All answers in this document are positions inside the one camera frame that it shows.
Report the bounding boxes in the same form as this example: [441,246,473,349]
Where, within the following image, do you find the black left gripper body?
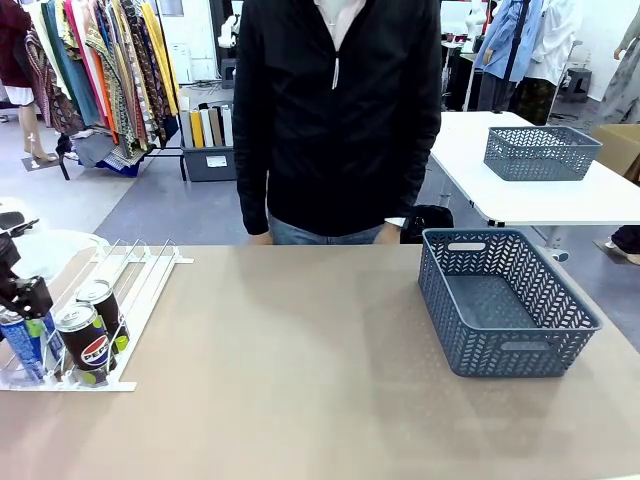
[0,232,54,319]

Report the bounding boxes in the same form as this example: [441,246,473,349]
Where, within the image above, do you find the black Pepsi can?
[54,302,119,387]
[74,279,131,356]

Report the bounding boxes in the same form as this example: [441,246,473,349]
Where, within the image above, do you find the blue-grey basket with sticker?
[418,228,604,379]

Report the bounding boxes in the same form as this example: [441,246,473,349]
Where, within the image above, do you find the blue-grey plastic basket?
[483,125,604,182]

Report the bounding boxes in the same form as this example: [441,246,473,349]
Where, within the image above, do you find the person's right forearm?
[233,144,274,236]

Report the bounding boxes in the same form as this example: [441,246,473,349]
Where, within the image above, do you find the person's left forearm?
[382,144,432,224]

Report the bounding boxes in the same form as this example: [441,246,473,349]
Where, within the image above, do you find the person's left hand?
[374,222,404,245]

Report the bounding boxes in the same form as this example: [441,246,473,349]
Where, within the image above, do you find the white cover sheet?
[0,228,109,281]

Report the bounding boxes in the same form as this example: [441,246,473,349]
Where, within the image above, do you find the black metal clothes rack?
[54,0,189,182]

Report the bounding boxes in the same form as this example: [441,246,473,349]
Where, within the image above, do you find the grey fabric pile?
[72,128,151,177]

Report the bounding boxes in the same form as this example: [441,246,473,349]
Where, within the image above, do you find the mannequin legs with stand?
[17,99,61,171]

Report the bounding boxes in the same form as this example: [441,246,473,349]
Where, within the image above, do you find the orange garment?
[87,44,119,144]

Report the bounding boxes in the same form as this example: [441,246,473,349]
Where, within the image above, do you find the grey storage bin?
[179,143,237,183]

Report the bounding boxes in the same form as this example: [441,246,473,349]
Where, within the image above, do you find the teal green garment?
[42,0,101,126]

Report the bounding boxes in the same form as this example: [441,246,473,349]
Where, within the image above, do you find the brown fabric board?
[208,107,224,147]

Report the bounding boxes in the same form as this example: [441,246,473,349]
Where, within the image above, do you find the dark red garment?
[0,0,34,89]

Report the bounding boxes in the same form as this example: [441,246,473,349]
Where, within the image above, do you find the yellow garment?
[139,2,180,117]

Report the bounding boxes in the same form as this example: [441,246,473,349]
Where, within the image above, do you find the person in black jacket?
[232,0,444,246]

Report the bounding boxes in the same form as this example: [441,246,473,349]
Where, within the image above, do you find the black bag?
[402,204,455,245]

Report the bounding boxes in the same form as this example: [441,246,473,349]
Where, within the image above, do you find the white folding table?
[429,110,640,229]

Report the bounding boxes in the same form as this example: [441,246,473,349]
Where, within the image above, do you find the grey trousers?
[477,72,516,114]

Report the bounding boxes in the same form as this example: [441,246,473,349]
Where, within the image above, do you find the white mannequin bust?
[462,7,485,42]

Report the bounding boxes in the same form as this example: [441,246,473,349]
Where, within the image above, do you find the light blue shirt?
[473,0,544,81]

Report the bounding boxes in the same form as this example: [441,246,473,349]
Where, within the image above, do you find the dark patterned skirt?
[514,77,559,126]

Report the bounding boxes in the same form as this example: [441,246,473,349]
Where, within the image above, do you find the black stand pole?
[502,0,531,84]

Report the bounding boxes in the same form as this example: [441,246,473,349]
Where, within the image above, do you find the white shirt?
[524,0,585,86]

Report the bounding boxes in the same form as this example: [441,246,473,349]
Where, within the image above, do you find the grey plastic stool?
[557,67,594,104]

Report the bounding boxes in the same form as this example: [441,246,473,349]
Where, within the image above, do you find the bystander's leg and shoe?
[592,224,640,266]

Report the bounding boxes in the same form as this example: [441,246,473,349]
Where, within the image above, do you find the cardboard box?
[592,123,640,182]

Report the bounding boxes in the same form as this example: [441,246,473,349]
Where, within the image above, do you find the mannequin in grey dress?
[597,9,640,126]

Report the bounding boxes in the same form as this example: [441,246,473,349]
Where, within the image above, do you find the white wire can dispenser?
[0,238,195,392]

